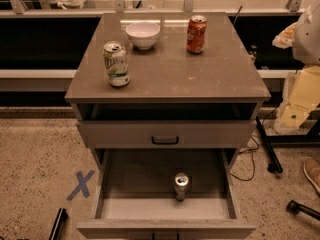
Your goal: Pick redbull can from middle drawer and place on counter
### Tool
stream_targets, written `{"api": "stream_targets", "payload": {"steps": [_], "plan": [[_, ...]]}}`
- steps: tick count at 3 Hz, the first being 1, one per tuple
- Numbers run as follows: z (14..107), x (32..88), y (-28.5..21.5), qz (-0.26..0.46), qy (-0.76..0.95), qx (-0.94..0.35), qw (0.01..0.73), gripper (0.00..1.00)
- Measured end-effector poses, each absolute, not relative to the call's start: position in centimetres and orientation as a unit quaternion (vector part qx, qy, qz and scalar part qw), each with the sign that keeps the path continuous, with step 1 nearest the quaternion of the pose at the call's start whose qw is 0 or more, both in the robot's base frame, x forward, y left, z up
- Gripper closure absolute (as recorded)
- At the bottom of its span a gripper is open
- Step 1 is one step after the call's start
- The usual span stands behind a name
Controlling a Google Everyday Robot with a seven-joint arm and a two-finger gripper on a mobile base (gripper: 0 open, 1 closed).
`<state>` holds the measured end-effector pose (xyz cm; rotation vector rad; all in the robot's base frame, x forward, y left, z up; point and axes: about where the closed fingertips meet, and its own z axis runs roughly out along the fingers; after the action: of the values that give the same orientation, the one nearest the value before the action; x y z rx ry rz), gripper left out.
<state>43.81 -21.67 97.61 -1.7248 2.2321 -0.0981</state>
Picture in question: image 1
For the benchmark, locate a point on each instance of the silver redbull can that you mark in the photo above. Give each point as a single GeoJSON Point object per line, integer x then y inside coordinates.
{"type": "Point", "coordinates": [181, 181]}

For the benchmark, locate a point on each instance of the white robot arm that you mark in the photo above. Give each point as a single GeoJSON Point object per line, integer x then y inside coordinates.
{"type": "Point", "coordinates": [301, 91]}

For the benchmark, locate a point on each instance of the grey drawer cabinet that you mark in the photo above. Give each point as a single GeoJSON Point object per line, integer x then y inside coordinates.
{"type": "Point", "coordinates": [167, 83]}

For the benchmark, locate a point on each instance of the closed top drawer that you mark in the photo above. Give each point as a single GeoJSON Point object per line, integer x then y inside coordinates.
{"type": "Point", "coordinates": [192, 134]}

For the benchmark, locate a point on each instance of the green white soda can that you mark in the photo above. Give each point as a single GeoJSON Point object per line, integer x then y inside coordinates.
{"type": "Point", "coordinates": [116, 64]}

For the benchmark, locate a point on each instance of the open middle drawer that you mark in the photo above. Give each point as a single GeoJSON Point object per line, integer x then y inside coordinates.
{"type": "Point", "coordinates": [135, 197]}

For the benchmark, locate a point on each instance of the orange soda can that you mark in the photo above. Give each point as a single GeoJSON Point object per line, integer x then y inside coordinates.
{"type": "Point", "coordinates": [196, 34]}

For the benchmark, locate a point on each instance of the white bowl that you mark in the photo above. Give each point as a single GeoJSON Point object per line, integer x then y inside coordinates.
{"type": "Point", "coordinates": [143, 35]}

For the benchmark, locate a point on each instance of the blue tape cross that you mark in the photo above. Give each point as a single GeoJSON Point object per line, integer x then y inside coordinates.
{"type": "Point", "coordinates": [82, 185]}

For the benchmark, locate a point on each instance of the black stand leg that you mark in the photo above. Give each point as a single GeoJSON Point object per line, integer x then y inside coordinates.
{"type": "Point", "coordinates": [274, 165]}

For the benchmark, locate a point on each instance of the black bar bottom left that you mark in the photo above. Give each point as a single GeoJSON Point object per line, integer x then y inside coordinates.
{"type": "Point", "coordinates": [58, 224]}

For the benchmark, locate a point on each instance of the metal railing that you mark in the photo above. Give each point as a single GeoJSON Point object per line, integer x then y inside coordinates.
{"type": "Point", "coordinates": [160, 2]}

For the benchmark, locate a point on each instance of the black drawer handle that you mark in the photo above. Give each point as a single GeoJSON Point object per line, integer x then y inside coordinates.
{"type": "Point", "coordinates": [165, 140]}

